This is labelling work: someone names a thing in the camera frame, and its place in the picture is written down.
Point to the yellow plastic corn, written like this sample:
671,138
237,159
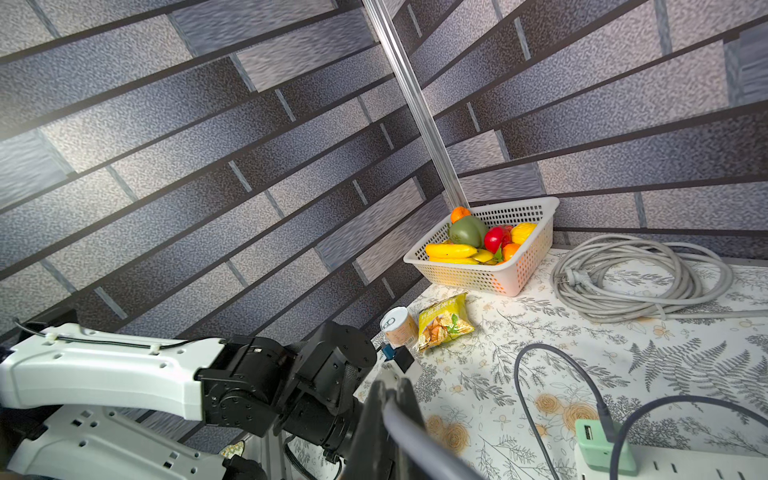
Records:
522,232

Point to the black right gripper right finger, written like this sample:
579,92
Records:
417,454

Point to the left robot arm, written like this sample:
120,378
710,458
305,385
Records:
65,390

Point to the pull-tab food can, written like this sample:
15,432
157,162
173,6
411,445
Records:
399,327

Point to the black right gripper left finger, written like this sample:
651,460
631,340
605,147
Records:
367,459

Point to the yellow plastic banana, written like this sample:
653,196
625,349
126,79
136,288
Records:
451,253

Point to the green charger plug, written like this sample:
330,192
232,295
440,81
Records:
595,449

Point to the yellow corn chips bag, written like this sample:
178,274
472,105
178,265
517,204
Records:
443,323

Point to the green plastic mango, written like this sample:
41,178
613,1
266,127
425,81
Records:
469,230

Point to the white plastic fruit basket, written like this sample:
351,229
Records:
504,273

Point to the white power strip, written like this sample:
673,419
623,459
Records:
665,463

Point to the orange plastic tangerine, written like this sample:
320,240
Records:
459,213

